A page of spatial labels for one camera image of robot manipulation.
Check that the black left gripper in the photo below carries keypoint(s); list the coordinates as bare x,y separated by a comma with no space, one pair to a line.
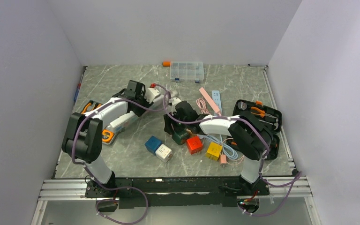
142,96

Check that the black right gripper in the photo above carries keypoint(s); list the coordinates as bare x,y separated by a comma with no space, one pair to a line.
168,120

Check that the green cube socket adapter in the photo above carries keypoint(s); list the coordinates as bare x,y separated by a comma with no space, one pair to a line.
180,137

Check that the pink power strip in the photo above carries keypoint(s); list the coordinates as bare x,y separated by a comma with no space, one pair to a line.
208,99

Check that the light blue power strip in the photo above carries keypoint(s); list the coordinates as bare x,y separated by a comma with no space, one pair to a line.
217,100

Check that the red cube socket adapter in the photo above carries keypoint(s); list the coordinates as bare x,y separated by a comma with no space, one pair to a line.
194,145

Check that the white power strip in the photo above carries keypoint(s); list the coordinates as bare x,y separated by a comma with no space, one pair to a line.
121,123

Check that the blue cube socket adapter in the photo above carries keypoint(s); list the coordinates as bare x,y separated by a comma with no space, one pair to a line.
152,144

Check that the white cube socket adapter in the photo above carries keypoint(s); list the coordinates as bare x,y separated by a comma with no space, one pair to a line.
164,153

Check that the yellow cube socket adapter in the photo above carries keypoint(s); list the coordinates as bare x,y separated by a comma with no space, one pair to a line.
213,151

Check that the pink cube socket adapter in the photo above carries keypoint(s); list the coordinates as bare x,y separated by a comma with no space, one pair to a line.
223,160

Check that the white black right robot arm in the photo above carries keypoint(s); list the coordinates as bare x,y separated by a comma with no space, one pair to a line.
252,138

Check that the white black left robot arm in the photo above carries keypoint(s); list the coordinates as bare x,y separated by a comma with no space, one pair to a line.
83,137

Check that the orange black pliers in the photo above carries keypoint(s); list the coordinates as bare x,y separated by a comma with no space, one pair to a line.
90,106

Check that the clear plastic organizer box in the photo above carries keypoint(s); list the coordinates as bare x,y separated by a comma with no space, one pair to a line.
187,71

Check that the orange tape measure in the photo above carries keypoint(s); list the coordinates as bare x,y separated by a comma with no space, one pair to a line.
107,136

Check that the blue red pen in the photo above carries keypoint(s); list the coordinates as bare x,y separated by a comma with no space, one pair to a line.
77,89

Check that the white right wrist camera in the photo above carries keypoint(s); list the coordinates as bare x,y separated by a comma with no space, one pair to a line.
173,102

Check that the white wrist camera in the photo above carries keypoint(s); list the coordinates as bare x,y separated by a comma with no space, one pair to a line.
151,94
173,102

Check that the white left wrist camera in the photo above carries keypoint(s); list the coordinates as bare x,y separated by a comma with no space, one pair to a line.
151,94

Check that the orange screwdriver at wall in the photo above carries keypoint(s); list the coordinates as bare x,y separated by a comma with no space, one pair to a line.
166,63

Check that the black aluminium base frame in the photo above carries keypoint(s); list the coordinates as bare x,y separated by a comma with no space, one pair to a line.
174,191

